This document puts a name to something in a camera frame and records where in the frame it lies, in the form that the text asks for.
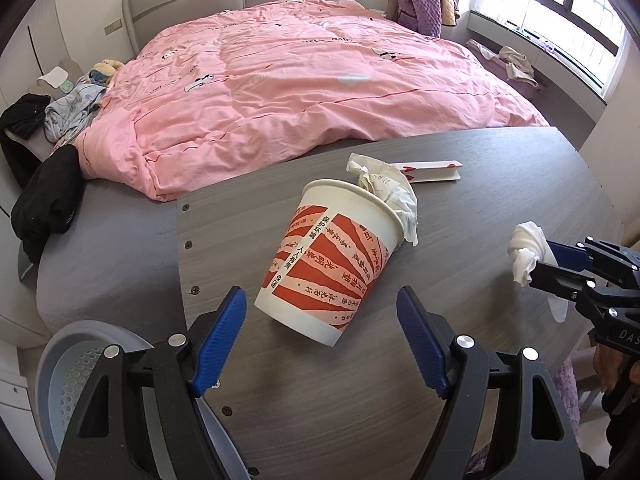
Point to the wall socket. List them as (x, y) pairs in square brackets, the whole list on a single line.
[(112, 26)]

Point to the small green packet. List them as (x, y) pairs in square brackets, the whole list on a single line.
[(66, 86)]

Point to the black clothing pile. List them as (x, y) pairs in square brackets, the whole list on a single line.
[(47, 200), (22, 115)]

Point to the yellow plush toy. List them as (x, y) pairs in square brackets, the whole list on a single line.
[(102, 70)]

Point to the pink duvet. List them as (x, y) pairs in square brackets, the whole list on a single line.
[(300, 85)]

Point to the twisted white tissue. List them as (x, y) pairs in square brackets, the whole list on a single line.
[(525, 245)]

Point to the grey bed mattress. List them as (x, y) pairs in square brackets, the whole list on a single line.
[(110, 260)]

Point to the person's right forearm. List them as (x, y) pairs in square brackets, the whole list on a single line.
[(625, 440)]

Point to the clothes on window bench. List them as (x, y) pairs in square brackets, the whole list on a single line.
[(525, 87)]

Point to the red and white paper cup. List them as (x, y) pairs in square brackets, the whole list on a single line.
[(325, 270)]

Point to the white card with red hearts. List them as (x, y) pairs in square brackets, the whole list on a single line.
[(435, 172)]

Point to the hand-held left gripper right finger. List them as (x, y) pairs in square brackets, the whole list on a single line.
[(425, 345)]

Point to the white folded towel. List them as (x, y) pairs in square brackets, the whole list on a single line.
[(52, 76)]

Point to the yellow brown-trimmed garment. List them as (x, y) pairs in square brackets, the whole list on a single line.
[(447, 2)]

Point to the window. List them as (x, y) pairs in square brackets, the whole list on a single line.
[(590, 5)]

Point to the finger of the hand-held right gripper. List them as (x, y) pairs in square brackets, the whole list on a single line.
[(570, 256), (555, 277)]

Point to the beige crumpled cloth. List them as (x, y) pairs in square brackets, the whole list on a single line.
[(517, 62)]

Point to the grey perforated plastic basket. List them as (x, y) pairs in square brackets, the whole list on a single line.
[(65, 375)]

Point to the white paper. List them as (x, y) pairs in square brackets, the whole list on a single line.
[(395, 195)]

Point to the light blue clothes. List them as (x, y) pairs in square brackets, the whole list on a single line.
[(70, 110)]

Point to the person's right hand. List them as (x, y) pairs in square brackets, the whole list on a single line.
[(607, 365)]

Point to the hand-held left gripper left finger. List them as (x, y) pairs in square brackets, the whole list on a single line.
[(222, 340)]

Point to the purple quilted garment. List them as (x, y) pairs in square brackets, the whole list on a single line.
[(420, 5)]

